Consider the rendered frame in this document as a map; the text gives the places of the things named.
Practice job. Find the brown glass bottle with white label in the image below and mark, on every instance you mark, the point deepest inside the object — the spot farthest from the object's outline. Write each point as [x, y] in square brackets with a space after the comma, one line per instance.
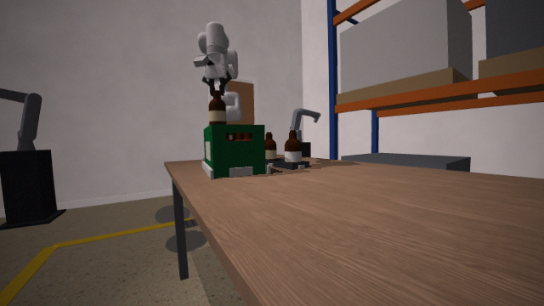
[293, 148]

